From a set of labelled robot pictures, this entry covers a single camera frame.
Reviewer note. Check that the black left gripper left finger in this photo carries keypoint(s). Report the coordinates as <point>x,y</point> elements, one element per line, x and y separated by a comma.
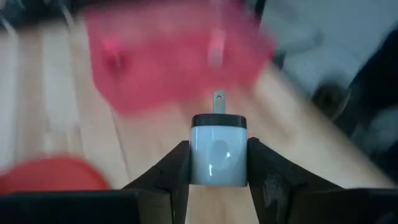
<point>168,193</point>

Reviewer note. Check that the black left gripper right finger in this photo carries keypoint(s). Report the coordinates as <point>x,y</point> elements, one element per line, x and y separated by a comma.
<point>273,186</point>

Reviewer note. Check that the black white wall charger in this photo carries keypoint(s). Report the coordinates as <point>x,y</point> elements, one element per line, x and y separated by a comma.
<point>217,155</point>

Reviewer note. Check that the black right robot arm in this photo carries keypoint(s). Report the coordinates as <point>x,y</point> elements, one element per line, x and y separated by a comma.
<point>382,77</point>

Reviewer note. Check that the red desk lamp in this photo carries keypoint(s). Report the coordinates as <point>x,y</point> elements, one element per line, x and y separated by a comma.
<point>53,175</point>

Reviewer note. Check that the pink plastic bin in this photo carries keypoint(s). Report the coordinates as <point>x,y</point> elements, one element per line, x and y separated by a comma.
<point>161,56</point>

